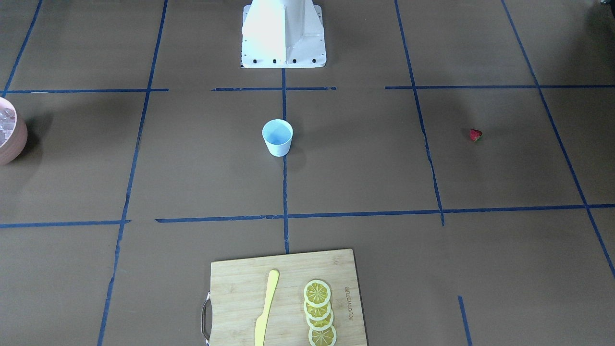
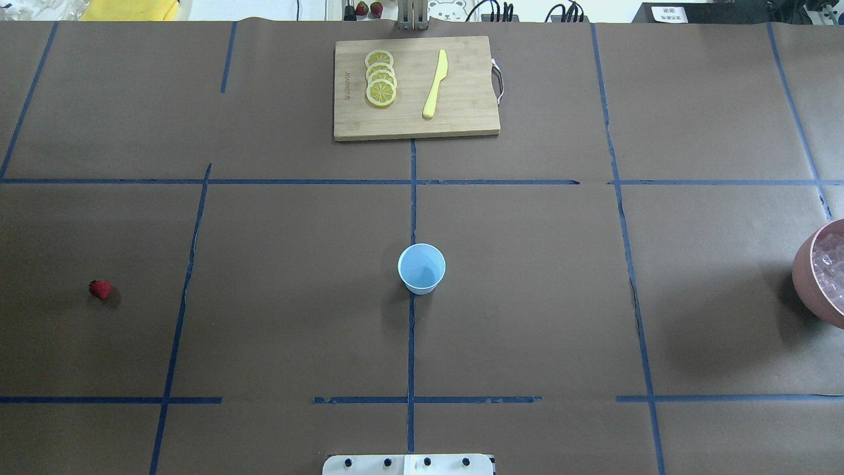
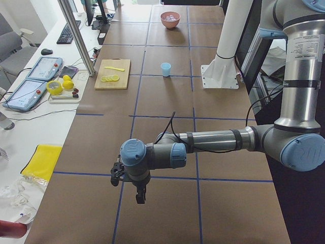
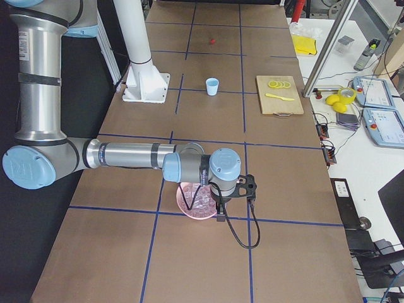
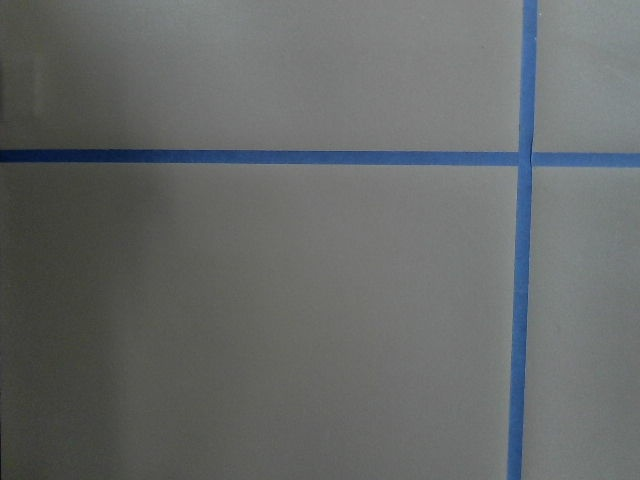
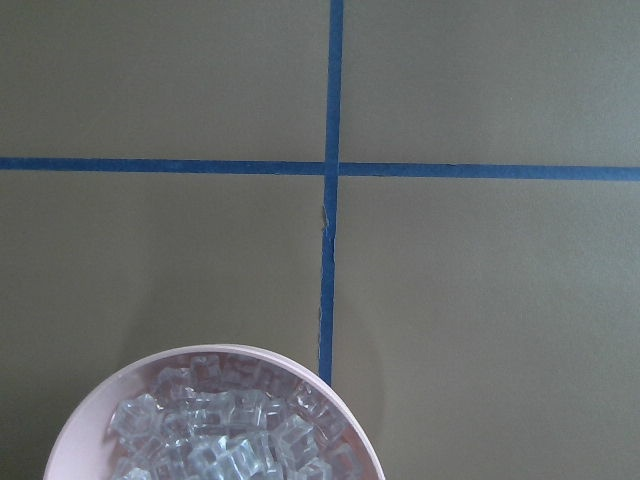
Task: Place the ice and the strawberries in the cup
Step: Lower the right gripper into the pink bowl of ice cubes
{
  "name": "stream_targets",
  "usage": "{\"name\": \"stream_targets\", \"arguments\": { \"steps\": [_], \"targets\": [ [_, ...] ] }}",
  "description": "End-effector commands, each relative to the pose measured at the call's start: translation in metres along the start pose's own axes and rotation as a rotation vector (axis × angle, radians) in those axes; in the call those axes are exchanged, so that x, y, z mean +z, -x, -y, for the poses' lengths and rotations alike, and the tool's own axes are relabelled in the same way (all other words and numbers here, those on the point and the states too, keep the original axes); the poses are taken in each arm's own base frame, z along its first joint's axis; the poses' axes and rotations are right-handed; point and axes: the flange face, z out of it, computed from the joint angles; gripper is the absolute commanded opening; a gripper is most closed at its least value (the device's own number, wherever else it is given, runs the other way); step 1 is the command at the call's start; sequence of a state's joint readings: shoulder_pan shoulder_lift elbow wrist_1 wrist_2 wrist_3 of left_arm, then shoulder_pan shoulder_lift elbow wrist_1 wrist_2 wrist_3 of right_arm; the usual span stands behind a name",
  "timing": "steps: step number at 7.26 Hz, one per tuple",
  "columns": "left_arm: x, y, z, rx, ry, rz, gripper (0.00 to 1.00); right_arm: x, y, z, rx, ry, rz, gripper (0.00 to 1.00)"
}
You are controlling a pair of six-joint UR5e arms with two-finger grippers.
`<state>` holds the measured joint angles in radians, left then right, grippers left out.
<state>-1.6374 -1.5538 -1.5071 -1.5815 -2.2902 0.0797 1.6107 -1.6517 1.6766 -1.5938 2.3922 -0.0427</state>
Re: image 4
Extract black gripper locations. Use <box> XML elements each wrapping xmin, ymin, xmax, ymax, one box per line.
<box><xmin>211</xmin><ymin>190</ymin><xmax>227</xmax><ymax>222</ymax></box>

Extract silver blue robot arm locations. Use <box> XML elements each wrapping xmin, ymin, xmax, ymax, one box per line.
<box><xmin>3</xmin><ymin>1</ymin><xmax>242</xmax><ymax>220</ymax></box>

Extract clear ice cubes pile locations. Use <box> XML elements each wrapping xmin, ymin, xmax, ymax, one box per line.
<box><xmin>180</xmin><ymin>184</ymin><xmax>217</xmax><ymax>214</ymax></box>

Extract light blue cup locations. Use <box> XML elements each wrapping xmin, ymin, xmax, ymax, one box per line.
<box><xmin>205</xmin><ymin>78</ymin><xmax>219</xmax><ymax>96</ymax></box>

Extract pink bowl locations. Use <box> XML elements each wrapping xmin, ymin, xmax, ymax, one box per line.
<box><xmin>175</xmin><ymin>182</ymin><xmax>219</xmax><ymax>220</ymax></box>

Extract wooden cutting board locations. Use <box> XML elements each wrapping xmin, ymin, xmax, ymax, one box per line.
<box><xmin>256</xmin><ymin>75</ymin><xmax>304</xmax><ymax>116</ymax></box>

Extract yellow plastic knife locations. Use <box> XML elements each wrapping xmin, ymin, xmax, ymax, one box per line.
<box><xmin>265</xmin><ymin>93</ymin><xmax>295</xmax><ymax>102</ymax></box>

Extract yellow lemon upper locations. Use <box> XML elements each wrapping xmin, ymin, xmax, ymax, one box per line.
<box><xmin>326</xmin><ymin>95</ymin><xmax>340</xmax><ymax>105</ymax></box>

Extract yellow lemon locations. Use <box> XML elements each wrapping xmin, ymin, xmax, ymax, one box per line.
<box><xmin>326</xmin><ymin>95</ymin><xmax>340</xmax><ymax>105</ymax></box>
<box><xmin>332</xmin><ymin>102</ymin><xmax>347</xmax><ymax>114</ymax></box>

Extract yellow lemon lower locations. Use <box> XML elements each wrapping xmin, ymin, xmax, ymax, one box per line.
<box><xmin>332</xmin><ymin>102</ymin><xmax>347</xmax><ymax>114</ymax></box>

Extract purple notebook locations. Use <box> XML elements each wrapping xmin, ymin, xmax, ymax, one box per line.
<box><xmin>336</xmin><ymin>112</ymin><xmax>360</xmax><ymax>131</ymax></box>

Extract yellow tape roll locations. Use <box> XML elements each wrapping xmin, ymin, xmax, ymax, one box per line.
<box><xmin>338</xmin><ymin>88</ymin><xmax>357</xmax><ymax>105</ymax></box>

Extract yellow cloth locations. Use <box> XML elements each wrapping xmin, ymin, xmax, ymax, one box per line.
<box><xmin>292</xmin><ymin>35</ymin><xmax>318</xmax><ymax>56</ymax></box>

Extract lower teach pendant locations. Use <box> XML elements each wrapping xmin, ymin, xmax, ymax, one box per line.
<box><xmin>362</xmin><ymin>107</ymin><xmax>404</xmax><ymax>149</ymax></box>

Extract teach pendant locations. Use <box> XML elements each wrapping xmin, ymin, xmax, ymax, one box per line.
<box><xmin>352</xmin><ymin>76</ymin><xmax>395</xmax><ymax>109</ymax></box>
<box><xmin>362</xmin><ymin>107</ymin><xmax>404</xmax><ymax>149</ymax></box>

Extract upper teach pendant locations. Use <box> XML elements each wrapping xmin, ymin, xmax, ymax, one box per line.
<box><xmin>352</xmin><ymin>76</ymin><xmax>395</xmax><ymax>109</ymax></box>

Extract clear plastic box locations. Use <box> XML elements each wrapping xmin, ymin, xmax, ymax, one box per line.
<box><xmin>335</xmin><ymin>35</ymin><xmax>354</xmax><ymax>54</ymax></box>

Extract grey handheld device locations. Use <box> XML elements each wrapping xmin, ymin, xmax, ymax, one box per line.
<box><xmin>353</xmin><ymin>39</ymin><xmax>381</xmax><ymax>71</ymax></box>

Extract black camera cable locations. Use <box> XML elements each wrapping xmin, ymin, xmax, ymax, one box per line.
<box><xmin>186</xmin><ymin>182</ymin><xmax>261</xmax><ymax>250</ymax></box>

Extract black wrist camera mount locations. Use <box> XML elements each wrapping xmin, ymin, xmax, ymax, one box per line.
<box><xmin>233</xmin><ymin>174</ymin><xmax>257</xmax><ymax>201</ymax></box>

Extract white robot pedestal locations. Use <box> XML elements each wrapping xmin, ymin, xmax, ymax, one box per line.
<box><xmin>114</xmin><ymin>0</ymin><xmax>170</xmax><ymax>104</ymax></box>

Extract aluminium frame post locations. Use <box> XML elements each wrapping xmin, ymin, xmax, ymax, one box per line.
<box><xmin>302</xmin><ymin>0</ymin><xmax>358</xmax><ymax>98</ymax></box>

